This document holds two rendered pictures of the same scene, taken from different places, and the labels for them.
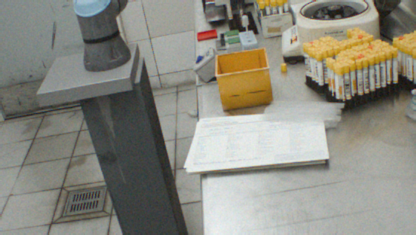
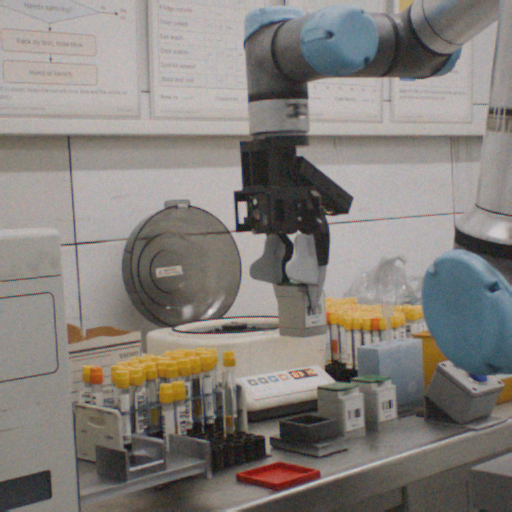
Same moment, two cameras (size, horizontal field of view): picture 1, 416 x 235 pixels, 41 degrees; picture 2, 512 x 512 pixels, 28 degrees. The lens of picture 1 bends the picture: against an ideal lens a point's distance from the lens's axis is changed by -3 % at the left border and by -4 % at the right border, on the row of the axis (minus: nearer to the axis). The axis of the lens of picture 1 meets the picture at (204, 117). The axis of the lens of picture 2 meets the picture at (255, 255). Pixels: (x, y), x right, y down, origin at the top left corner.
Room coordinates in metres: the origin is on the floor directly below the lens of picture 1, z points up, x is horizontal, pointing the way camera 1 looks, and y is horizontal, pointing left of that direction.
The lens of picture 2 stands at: (2.66, 0.72, 1.19)
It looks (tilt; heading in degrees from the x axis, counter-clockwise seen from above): 3 degrees down; 224
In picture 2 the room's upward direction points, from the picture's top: 3 degrees counter-clockwise
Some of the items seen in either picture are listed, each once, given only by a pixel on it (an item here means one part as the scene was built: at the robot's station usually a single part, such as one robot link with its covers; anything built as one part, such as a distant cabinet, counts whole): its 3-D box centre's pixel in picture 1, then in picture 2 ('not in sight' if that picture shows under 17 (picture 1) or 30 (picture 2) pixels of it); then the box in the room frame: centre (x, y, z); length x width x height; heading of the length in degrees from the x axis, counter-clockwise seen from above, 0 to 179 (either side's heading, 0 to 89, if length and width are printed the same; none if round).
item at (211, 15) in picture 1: (213, 4); (113, 470); (2.03, -0.12, 0.92); 0.21 x 0.07 x 0.05; 176
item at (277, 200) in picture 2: not in sight; (278, 186); (1.75, -0.13, 1.21); 0.09 x 0.08 x 0.12; 175
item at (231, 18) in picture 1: (240, 12); (190, 419); (1.86, -0.19, 0.93); 0.17 x 0.09 x 0.11; 177
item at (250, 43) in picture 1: (250, 53); (391, 377); (1.50, -0.16, 0.92); 0.10 x 0.07 x 0.10; 178
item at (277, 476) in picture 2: (206, 35); (278, 475); (1.84, -0.06, 0.88); 0.07 x 0.07 x 0.01; 86
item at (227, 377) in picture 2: (241, 18); (228, 412); (1.80, -0.19, 0.93); 0.01 x 0.01 x 0.10; 87
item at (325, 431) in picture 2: (229, 39); (308, 433); (1.72, -0.13, 0.89); 0.09 x 0.05 x 0.04; 85
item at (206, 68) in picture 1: (215, 64); (452, 389); (1.49, -0.06, 0.92); 0.13 x 0.07 x 0.08; 86
